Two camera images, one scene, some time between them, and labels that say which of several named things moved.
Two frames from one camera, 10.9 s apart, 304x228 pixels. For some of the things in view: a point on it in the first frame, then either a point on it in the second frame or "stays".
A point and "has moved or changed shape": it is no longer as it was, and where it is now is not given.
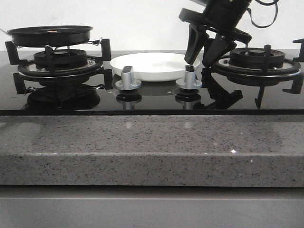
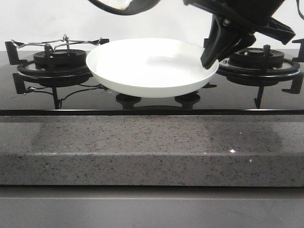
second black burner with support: [261, 67] stays
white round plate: [156, 67] has moved or changed shape
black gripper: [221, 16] → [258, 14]
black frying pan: [49, 35] → [136, 7]
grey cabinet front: [108, 206] stays
